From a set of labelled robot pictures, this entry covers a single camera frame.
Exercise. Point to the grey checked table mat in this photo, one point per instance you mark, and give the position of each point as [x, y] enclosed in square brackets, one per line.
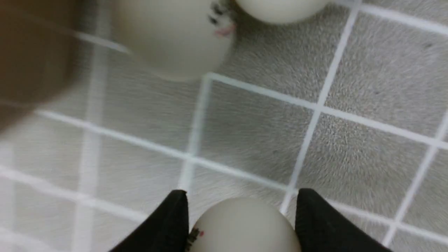
[351, 103]

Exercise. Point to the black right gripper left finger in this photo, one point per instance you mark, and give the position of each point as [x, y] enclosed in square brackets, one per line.
[165, 230]

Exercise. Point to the brown plastic bin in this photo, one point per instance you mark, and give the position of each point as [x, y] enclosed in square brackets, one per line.
[37, 54]

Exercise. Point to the white ping-pong ball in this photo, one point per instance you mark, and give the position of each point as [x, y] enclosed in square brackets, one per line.
[282, 11]
[242, 225]
[178, 40]

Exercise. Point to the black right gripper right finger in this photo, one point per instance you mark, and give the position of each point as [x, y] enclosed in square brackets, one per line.
[321, 228]

